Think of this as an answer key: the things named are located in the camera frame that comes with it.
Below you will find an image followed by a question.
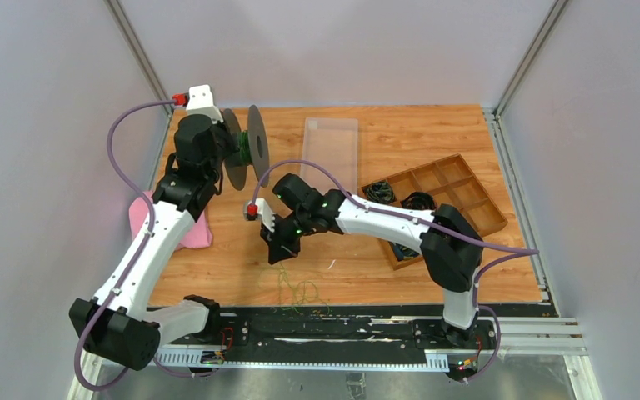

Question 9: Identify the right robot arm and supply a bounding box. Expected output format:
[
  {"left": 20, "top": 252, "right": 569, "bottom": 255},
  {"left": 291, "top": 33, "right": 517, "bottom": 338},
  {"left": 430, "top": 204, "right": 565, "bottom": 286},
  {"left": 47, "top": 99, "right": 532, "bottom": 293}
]
[{"left": 245, "top": 173, "right": 483, "bottom": 348}]

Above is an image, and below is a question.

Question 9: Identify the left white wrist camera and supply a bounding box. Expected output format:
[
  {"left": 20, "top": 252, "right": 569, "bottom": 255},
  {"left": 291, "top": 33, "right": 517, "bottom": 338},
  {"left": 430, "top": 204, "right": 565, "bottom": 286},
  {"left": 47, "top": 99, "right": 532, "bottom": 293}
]
[{"left": 185, "top": 84, "right": 224, "bottom": 123}]

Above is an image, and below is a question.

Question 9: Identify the translucent plastic tray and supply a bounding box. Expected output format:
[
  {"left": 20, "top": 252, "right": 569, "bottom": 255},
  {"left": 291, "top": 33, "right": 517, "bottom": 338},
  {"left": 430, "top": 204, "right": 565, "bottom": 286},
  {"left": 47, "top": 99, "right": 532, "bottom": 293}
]
[{"left": 302, "top": 117, "right": 359, "bottom": 193}]

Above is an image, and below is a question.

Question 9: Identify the pink cloth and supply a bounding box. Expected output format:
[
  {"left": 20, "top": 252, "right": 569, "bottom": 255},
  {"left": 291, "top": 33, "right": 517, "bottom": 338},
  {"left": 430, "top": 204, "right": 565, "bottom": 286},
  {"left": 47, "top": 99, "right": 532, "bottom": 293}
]
[{"left": 128, "top": 192, "right": 213, "bottom": 252}]

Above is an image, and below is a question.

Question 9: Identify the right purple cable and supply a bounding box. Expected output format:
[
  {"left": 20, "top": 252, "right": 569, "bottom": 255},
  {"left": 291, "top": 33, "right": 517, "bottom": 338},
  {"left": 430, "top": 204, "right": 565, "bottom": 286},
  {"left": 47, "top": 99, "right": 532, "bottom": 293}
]
[{"left": 251, "top": 160, "right": 541, "bottom": 382}]

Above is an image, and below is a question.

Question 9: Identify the coiled cable blue green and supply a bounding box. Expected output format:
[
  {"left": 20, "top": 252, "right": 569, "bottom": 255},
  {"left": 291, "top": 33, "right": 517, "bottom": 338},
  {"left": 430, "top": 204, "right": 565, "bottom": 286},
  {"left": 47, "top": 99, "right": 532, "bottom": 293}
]
[{"left": 362, "top": 180, "right": 396, "bottom": 204}]

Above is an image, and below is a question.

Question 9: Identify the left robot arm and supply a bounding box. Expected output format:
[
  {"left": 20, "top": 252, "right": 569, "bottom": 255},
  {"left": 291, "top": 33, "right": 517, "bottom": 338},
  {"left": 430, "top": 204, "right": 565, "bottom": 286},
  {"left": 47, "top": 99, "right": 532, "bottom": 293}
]
[{"left": 69, "top": 114, "right": 235, "bottom": 371}]

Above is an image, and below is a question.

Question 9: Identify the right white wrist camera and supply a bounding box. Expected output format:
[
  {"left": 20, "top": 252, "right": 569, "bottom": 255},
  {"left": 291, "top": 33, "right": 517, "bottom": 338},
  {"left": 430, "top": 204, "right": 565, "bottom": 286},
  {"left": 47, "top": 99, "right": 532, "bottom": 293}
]
[{"left": 243, "top": 197, "right": 275, "bottom": 232}]

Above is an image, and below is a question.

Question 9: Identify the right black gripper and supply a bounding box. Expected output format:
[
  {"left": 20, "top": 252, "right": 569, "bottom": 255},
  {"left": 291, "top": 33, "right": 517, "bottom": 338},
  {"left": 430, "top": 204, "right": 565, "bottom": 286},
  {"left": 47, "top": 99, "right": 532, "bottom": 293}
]
[{"left": 261, "top": 209, "right": 313, "bottom": 267}]

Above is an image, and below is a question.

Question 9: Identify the green wire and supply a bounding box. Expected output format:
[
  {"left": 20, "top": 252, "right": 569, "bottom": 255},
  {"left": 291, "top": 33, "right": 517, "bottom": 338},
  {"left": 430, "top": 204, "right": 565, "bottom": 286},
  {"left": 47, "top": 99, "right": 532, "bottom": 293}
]
[{"left": 239, "top": 129, "right": 333, "bottom": 318}]

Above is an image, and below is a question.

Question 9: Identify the dark grey perforated spool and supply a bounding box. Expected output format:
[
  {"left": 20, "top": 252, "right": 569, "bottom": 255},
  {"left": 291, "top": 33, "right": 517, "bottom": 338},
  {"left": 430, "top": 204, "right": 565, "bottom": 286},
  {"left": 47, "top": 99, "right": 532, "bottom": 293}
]
[{"left": 222, "top": 105, "right": 270, "bottom": 191}]

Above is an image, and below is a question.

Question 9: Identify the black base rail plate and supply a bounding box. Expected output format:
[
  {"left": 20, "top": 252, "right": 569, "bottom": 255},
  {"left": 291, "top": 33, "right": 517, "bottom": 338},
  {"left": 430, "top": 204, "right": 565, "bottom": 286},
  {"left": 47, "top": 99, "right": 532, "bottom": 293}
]
[{"left": 175, "top": 304, "right": 500, "bottom": 366}]

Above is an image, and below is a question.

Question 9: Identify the wooden compartment tray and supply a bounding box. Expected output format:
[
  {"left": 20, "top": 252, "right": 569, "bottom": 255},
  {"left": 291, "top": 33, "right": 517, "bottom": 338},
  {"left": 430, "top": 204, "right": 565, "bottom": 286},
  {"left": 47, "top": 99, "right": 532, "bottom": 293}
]
[{"left": 358, "top": 153, "right": 509, "bottom": 272}]

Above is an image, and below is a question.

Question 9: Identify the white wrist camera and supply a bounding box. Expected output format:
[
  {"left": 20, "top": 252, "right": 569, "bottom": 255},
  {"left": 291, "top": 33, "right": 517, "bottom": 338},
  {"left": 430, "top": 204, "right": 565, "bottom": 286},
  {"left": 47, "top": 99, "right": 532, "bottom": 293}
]
[
  {"left": 243, "top": 197, "right": 275, "bottom": 232},
  {"left": 185, "top": 84, "right": 224, "bottom": 123}
]

